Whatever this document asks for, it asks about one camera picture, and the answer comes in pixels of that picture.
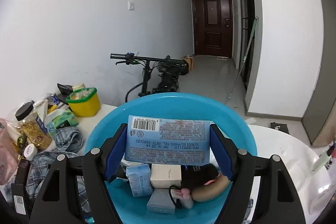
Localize tan round puff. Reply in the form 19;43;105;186
191;173;230;202

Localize black plastic bag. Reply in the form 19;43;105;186
57;83;73;96

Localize yellow bin green rim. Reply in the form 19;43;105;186
66;88;101;118

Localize black bicycle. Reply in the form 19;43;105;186
110;52;190;103

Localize blue plastic basin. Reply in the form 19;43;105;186
84;93;257;223

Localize black hair scrunchie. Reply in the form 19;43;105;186
181;164;219;189

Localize mop pole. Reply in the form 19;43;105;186
225;16;259;103

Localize blue tissue packet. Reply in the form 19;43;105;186
126;164;153;197

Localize grey blue flat box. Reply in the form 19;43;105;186
146;188;176;214

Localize blue tissue pack barcode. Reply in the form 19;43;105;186
124;115;211;166

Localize white round jar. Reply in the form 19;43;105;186
23;143;38;161

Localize blue plaid shirt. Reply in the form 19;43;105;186
26;127;84;201

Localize brown wooden door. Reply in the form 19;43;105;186
192;0;233;59

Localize white cream box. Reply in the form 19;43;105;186
150;164;182;189

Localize grey beige refrigerator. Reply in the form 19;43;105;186
302;0;335;147

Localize clear jar with snacks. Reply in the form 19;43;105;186
15;101;52;151

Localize green floral tissue pack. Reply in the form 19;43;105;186
45;109;78;137

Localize wall light switch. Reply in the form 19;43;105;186
127;2;135;11

